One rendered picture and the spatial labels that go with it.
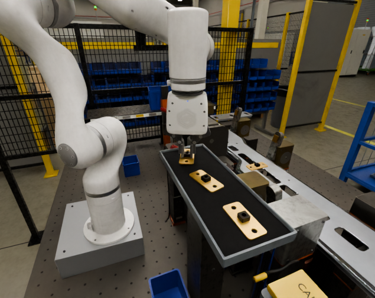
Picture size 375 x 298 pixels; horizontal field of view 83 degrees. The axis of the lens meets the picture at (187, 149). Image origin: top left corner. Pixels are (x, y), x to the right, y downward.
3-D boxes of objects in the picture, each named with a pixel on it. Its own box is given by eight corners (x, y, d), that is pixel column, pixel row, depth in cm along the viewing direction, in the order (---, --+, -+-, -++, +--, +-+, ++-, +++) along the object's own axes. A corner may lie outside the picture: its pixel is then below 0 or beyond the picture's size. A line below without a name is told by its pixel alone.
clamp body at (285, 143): (284, 205, 109) (301, 143, 93) (266, 211, 105) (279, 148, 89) (276, 197, 114) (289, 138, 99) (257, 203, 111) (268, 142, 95)
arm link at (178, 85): (164, 79, 45) (165, 93, 47) (206, 80, 45) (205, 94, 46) (169, 74, 53) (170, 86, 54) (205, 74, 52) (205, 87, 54)
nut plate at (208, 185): (224, 187, 46) (225, 182, 46) (211, 193, 44) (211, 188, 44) (201, 170, 52) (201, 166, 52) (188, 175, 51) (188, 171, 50)
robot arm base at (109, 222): (85, 253, 73) (74, 212, 64) (81, 216, 88) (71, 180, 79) (140, 233, 81) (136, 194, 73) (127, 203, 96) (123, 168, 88)
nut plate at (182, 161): (193, 164, 54) (193, 160, 54) (178, 164, 54) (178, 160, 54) (194, 149, 62) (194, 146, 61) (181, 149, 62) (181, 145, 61)
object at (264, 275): (299, 265, 48) (300, 261, 47) (255, 284, 44) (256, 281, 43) (295, 260, 49) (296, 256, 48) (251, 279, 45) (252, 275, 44)
